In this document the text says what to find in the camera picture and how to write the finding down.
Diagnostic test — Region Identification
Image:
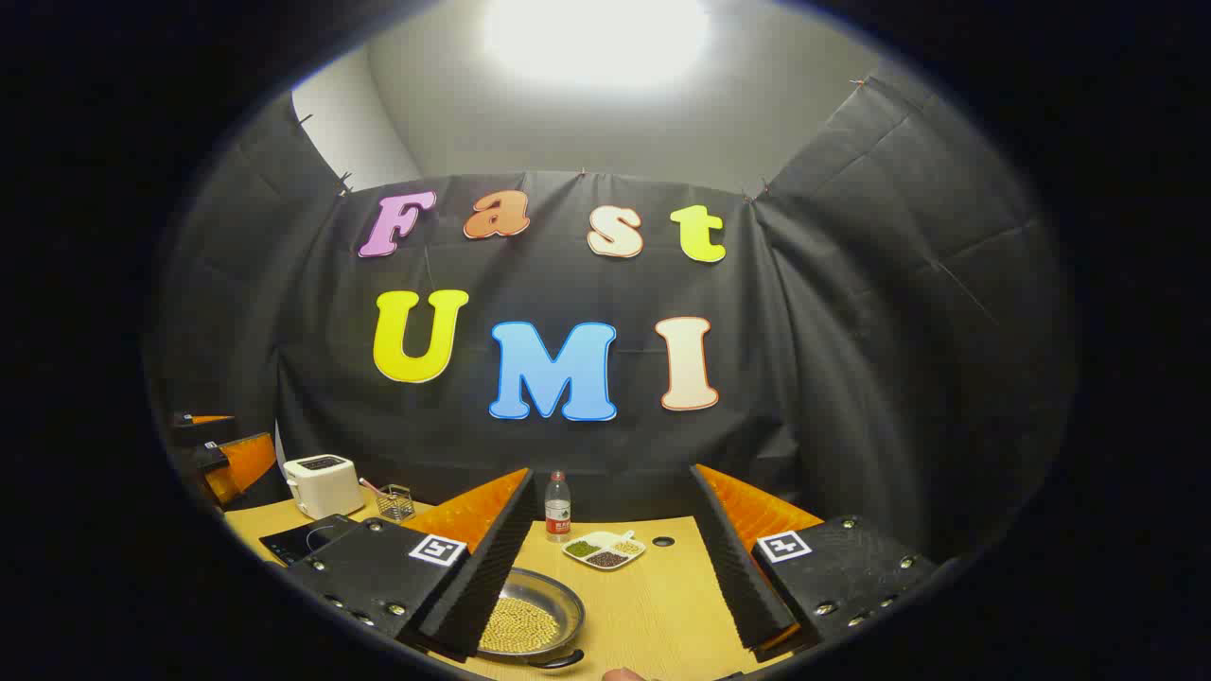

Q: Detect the white divided dish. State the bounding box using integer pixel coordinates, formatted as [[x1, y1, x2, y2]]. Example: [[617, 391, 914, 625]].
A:
[[562, 530, 647, 571]]

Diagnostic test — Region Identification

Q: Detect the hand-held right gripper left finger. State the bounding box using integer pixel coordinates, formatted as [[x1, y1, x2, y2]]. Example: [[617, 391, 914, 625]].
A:
[[282, 466, 537, 661]]

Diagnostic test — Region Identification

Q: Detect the black backdrop cloth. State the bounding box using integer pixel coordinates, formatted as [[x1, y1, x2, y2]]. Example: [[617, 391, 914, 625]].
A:
[[142, 76, 1075, 568]]

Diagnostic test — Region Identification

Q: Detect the stainless steel pot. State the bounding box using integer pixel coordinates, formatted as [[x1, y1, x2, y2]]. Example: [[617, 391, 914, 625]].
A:
[[473, 567, 586, 671]]

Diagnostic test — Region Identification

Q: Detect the clear plastic water bottle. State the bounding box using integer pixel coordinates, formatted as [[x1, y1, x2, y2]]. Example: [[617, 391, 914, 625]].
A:
[[545, 470, 572, 543]]

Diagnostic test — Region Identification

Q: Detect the pile of soybeans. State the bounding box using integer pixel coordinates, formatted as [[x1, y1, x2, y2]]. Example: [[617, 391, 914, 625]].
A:
[[480, 596, 561, 655]]

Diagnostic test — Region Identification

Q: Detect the white toaster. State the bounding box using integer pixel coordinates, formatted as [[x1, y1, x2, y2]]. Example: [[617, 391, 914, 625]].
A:
[[283, 454, 366, 520]]

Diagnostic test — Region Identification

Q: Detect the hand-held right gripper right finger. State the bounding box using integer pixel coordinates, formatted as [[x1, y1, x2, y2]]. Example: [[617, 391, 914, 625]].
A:
[[688, 463, 939, 663]]

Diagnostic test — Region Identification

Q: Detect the black induction cooktop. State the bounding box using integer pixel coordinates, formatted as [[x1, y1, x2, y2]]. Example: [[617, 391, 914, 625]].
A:
[[259, 514, 360, 567]]

